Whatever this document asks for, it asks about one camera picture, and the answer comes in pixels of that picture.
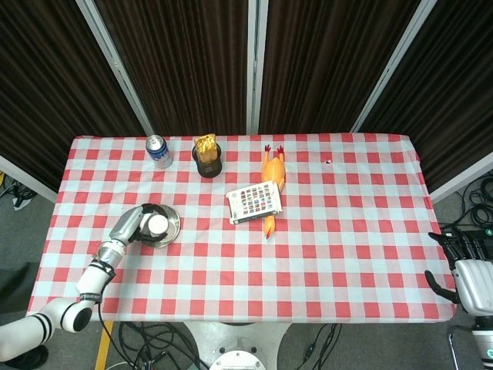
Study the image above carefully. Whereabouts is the red white checked tablecloth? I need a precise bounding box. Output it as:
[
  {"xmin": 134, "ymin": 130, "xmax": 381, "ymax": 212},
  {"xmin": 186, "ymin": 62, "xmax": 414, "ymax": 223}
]
[{"xmin": 29, "ymin": 133, "xmax": 458, "ymax": 324}]

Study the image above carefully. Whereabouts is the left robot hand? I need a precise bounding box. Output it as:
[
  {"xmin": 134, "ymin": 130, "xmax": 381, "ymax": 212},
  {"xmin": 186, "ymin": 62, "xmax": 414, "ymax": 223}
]
[{"xmin": 109, "ymin": 203, "xmax": 170, "ymax": 248}]

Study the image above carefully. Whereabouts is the blue and white drink can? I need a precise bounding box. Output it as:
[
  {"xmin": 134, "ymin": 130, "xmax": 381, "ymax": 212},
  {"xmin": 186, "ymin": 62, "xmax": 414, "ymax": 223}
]
[{"xmin": 145, "ymin": 134, "xmax": 174, "ymax": 170}]

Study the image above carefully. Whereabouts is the white paper cup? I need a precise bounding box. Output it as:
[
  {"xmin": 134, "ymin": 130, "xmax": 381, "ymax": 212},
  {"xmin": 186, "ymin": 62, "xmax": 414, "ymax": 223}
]
[{"xmin": 138, "ymin": 214, "xmax": 170, "ymax": 242}]

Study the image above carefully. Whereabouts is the gold foil packet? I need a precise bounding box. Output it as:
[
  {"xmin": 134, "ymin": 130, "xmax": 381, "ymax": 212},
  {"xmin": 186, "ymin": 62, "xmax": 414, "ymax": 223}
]
[{"xmin": 193, "ymin": 133, "xmax": 218, "ymax": 163}]

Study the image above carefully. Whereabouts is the round silver metal plate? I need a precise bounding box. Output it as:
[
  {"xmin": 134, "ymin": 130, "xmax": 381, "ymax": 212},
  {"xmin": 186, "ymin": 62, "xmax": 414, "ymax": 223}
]
[{"xmin": 139, "ymin": 203, "xmax": 182, "ymax": 249}]

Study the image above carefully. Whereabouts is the black floor cable bundle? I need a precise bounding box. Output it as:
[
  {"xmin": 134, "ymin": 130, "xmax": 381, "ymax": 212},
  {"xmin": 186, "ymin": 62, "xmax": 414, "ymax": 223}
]
[
  {"xmin": 113, "ymin": 321, "xmax": 203, "ymax": 370},
  {"xmin": 441, "ymin": 179, "xmax": 493, "ymax": 234}
]

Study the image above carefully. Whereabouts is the orange rubber chicken toy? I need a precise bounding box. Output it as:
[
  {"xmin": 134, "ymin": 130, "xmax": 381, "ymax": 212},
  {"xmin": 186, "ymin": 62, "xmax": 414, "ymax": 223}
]
[{"xmin": 260, "ymin": 143, "xmax": 288, "ymax": 241}]

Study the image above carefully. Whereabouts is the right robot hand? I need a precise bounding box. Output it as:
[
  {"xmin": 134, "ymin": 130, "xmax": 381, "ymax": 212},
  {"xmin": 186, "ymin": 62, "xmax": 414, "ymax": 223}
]
[{"xmin": 424, "ymin": 226, "xmax": 493, "ymax": 315}]

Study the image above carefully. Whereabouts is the grey partition post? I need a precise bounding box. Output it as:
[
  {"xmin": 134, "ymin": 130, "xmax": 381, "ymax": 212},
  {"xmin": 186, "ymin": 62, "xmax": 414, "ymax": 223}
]
[
  {"xmin": 349, "ymin": 0, "xmax": 438, "ymax": 134},
  {"xmin": 75, "ymin": 0, "xmax": 165, "ymax": 136},
  {"xmin": 245, "ymin": 0, "xmax": 270, "ymax": 136}
]

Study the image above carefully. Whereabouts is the white printed cardboard box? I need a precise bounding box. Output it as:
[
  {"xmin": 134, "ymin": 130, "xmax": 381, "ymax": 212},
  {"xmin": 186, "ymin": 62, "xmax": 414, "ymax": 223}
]
[{"xmin": 225, "ymin": 180, "xmax": 283, "ymax": 226}]

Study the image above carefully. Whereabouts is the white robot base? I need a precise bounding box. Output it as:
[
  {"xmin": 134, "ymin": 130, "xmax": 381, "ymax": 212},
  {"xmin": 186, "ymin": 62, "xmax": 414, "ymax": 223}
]
[{"xmin": 183, "ymin": 321, "xmax": 290, "ymax": 370}]

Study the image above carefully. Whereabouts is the black mesh pen holder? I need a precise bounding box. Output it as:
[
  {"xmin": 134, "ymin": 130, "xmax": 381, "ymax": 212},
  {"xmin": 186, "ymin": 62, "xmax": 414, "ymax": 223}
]
[{"xmin": 191, "ymin": 141, "xmax": 223, "ymax": 179}]

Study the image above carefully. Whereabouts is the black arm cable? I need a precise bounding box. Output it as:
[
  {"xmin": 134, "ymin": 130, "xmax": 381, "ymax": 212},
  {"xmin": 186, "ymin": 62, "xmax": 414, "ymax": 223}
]
[{"xmin": 96, "ymin": 300, "xmax": 128, "ymax": 352}]

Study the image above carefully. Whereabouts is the grey partition base rail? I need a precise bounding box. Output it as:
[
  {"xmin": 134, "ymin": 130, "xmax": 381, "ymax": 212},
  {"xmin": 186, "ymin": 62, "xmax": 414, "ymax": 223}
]
[
  {"xmin": 0, "ymin": 153, "xmax": 59, "ymax": 204},
  {"xmin": 428, "ymin": 151, "xmax": 493, "ymax": 204}
]

